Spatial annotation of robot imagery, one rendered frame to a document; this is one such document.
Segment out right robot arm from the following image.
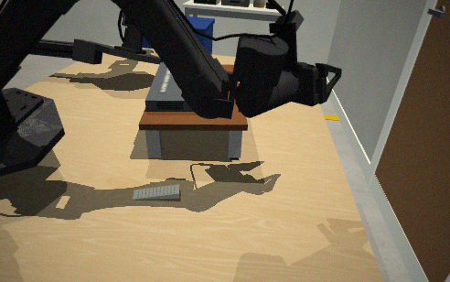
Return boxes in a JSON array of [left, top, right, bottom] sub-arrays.
[[0, 0, 288, 142]]

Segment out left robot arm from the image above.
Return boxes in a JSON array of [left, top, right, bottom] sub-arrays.
[[114, 13, 146, 54]]

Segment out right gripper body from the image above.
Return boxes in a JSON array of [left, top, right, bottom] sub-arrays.
[[269, 11, 325, 108]]

